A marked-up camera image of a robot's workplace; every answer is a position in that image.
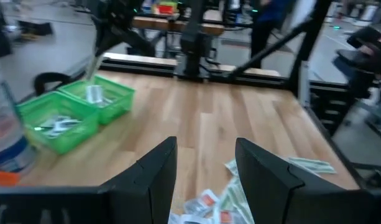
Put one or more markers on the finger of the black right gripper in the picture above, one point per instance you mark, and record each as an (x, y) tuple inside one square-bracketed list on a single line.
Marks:
[(99, 43), (108, 40)]

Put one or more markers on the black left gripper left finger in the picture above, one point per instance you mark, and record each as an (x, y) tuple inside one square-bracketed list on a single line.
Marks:
[(146, 193)]

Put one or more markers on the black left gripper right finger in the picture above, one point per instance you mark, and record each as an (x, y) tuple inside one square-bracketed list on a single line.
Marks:
[(271, 193)]

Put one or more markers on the green plastic mesh basket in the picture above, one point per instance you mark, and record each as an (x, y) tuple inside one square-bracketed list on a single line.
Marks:
[(122, 96), (38, 105)]

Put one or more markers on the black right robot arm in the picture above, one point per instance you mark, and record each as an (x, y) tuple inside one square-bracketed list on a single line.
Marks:
[(193, 37)]

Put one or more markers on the red and yellow container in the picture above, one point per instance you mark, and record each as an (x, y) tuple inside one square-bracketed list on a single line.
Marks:
[(166, 8)]

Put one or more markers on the white packet red label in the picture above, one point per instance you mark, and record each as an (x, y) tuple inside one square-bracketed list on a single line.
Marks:
[(226, 216), (202, 202)]

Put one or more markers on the wooden background workbench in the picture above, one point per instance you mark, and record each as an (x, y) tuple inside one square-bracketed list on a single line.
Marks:
[(177, 25)]

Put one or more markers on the black floor box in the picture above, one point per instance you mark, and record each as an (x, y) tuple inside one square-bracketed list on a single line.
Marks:
[(34, 28)]

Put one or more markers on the black slotted panel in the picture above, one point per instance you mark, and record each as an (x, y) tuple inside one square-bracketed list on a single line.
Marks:
[(331, 107)]

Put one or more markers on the white disinfecting wipes canister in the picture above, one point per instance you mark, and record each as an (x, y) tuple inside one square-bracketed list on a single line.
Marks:
[(7, 124)]

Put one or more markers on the orange plastic mesh basket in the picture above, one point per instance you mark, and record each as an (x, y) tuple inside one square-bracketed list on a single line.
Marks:
[(3, 179)]

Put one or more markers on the person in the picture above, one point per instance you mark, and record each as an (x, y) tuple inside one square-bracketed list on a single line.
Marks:
[(268, 25)]

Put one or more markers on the silver aluminium post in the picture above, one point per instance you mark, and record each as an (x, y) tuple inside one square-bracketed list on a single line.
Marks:
[(303, 84)]

